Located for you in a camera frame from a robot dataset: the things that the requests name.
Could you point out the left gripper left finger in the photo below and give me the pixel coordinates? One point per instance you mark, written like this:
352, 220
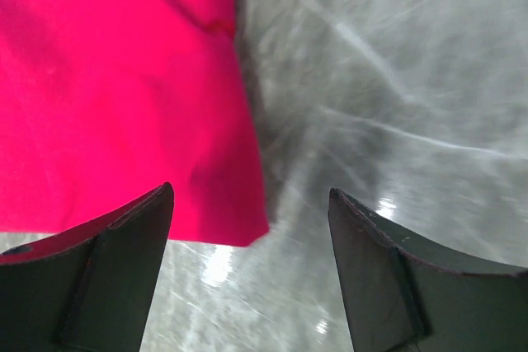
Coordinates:
89, 288

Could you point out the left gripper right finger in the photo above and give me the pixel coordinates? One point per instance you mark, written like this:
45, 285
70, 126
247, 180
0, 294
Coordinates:
404, 292

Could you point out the crimson pink t shirt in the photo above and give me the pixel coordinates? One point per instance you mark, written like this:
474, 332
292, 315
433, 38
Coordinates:
104, 100

